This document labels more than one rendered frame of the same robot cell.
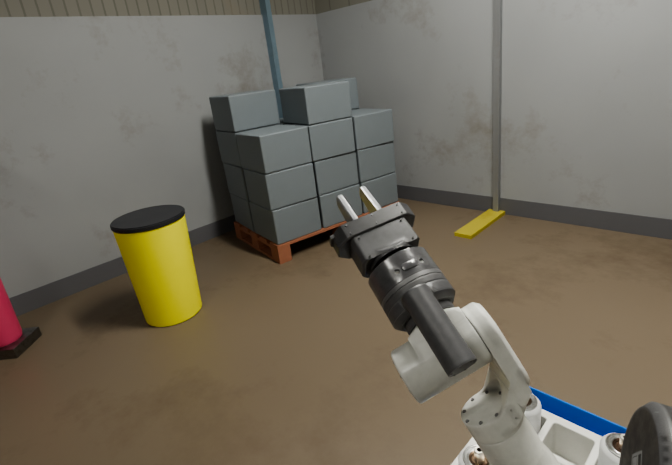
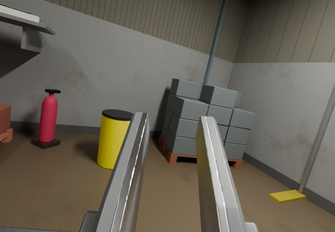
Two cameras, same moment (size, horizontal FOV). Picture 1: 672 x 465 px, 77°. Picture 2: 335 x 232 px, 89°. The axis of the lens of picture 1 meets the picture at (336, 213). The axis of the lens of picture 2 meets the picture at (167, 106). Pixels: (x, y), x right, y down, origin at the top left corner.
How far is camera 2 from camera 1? 0.54 m
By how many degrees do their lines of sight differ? 20
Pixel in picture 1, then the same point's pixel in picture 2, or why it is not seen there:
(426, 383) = not seen: outside the picture
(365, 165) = (231, 134)
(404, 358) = not seen: outside the picture
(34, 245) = (80, 108)
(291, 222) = (182, 145)
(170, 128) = (152, 85)
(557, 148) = not seen: outside the picture
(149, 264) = (108, 134)
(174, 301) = (110, 157)
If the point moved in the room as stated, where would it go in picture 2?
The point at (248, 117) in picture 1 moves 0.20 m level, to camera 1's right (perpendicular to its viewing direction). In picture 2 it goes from (184, 91) to (198, 94)
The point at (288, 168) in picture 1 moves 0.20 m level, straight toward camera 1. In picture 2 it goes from (192, 119) to (190, 122)
